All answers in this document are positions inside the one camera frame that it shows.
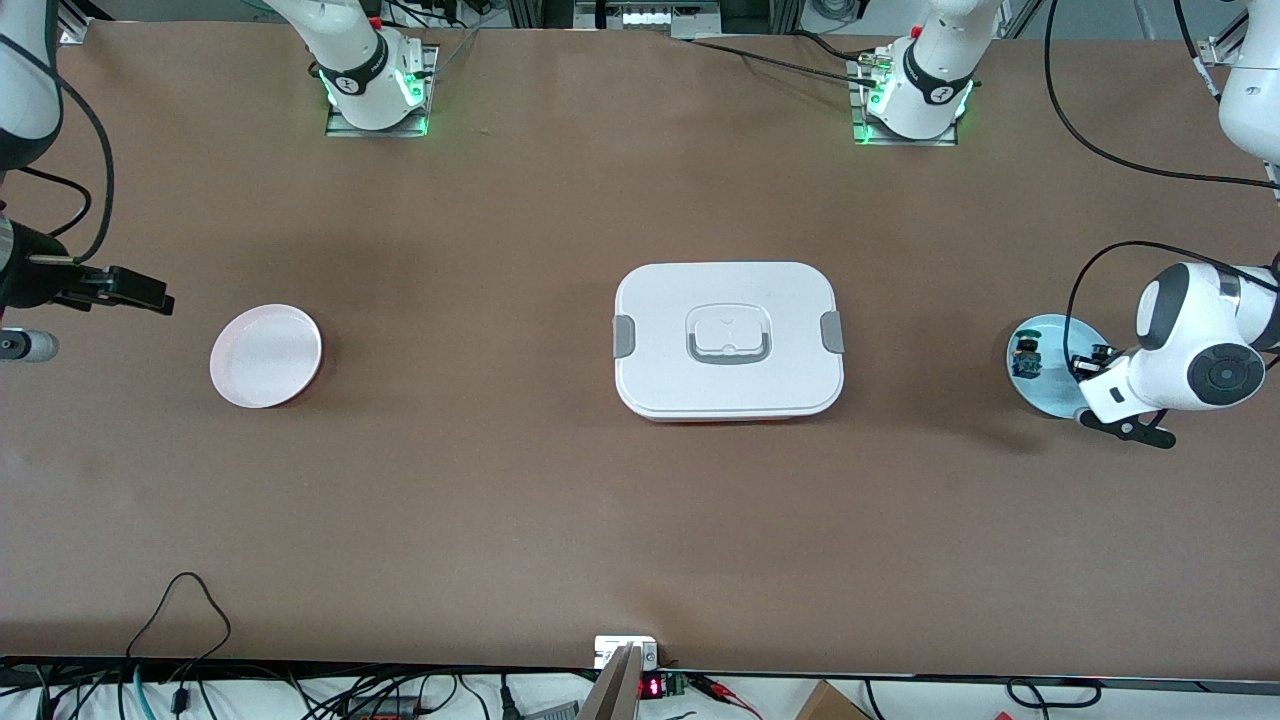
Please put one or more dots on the red digit display module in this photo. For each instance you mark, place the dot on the red digit display module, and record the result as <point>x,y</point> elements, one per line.
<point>652,688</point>

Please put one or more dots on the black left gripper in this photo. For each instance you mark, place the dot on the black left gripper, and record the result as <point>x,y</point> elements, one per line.
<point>1084,364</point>

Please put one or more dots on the grey aluminium camera mast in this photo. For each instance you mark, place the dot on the grey aluminium camera mast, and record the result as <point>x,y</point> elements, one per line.
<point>612,695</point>

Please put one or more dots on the brown cardboard box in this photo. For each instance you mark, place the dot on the brown cardboard box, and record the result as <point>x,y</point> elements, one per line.
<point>830,705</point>

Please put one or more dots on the blue switch with green knob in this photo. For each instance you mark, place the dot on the blue switch with green knob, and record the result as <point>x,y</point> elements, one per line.
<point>1027,360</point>

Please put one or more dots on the metal base mounting plate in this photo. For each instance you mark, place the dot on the metal base mounting plate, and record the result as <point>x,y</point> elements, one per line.
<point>900,141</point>
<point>340,127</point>

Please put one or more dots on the light blue round plate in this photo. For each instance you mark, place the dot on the light blue round plate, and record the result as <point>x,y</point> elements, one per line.
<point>1045,390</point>

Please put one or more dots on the pink round plate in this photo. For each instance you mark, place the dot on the pink round plate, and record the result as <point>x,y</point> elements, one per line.
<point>265,355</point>

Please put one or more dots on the white lidded lunch box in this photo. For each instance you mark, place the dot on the white lidded lunch box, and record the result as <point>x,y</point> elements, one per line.
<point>660,300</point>

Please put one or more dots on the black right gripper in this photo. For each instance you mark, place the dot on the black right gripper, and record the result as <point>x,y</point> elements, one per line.
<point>30,280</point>

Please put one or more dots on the red clip lead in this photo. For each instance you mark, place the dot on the red clip lead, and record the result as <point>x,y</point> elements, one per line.
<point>720,688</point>

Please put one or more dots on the white power strip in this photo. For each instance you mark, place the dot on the white power strip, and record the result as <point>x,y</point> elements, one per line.
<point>650,15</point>

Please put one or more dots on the aluminium corner bracket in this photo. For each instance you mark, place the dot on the aluminium corner bracket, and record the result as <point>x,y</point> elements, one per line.
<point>1212,55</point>
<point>72,25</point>

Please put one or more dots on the small white mount block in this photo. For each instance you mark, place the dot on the small white mount block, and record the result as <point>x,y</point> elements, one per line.
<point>612,648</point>

